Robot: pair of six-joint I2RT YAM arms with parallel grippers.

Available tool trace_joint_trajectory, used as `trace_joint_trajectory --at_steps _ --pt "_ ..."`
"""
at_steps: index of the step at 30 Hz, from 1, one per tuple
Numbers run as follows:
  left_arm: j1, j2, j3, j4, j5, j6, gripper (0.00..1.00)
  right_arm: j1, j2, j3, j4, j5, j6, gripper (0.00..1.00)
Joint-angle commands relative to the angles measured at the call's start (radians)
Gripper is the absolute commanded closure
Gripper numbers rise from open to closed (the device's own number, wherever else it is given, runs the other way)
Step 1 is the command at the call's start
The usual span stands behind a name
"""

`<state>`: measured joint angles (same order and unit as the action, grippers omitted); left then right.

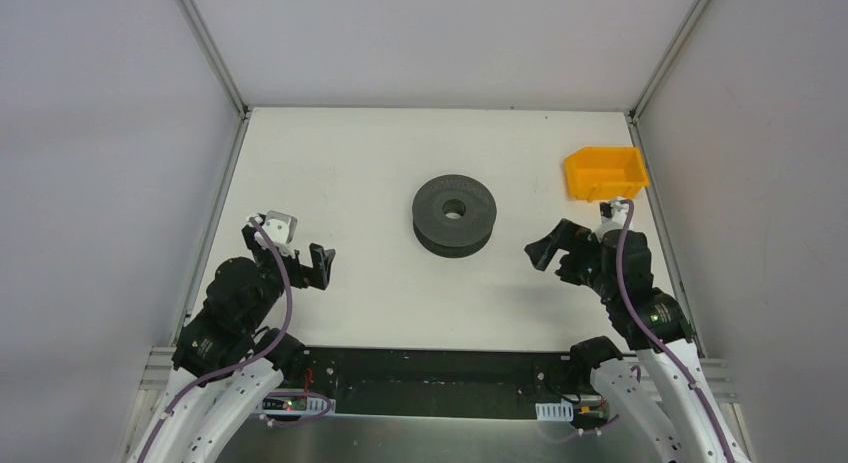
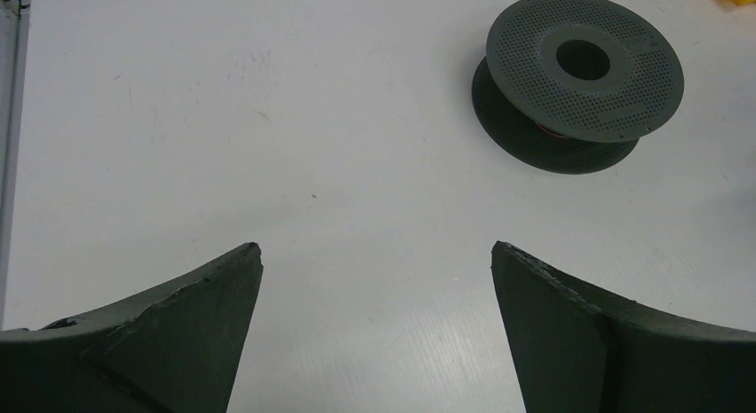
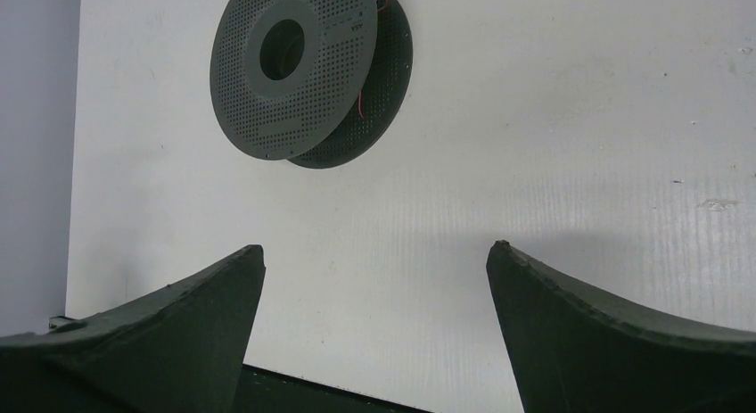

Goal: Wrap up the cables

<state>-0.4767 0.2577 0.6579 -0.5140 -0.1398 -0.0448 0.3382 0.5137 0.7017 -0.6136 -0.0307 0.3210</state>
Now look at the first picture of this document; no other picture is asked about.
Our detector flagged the black cable spool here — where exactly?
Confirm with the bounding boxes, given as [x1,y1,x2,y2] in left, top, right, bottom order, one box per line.
[411,174,497,259]

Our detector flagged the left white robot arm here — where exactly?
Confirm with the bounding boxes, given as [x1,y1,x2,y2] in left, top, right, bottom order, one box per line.
[127,211,335,462]

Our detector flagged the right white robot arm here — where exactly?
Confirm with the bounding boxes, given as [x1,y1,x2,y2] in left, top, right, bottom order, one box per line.
[524,219,749,462]

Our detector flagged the orange plastic bin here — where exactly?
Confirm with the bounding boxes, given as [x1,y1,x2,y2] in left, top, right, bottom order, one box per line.
[563,146,651,202]

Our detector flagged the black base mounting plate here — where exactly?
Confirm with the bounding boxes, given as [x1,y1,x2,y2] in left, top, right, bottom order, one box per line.
[274,347,605,420]

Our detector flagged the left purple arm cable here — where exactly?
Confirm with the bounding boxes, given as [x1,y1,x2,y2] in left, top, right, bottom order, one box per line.
[142,218,333,463]

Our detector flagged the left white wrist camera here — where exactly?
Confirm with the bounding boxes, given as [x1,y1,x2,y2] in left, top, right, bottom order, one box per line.
[247,210,298,257]

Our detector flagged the left white cable duct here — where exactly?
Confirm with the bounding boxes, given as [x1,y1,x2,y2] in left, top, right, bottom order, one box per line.
[258,391,336,417]

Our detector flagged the white cable duct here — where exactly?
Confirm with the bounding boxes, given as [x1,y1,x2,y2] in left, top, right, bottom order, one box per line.
[258,391,336,417]
[535,400,574,423]

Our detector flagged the right white cable duct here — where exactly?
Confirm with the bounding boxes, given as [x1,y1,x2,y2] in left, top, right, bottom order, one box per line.
[535,400,574,423]

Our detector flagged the aluminium frame rail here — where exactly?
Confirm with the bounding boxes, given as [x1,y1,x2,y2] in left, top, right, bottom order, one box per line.
[139,347,738,403]

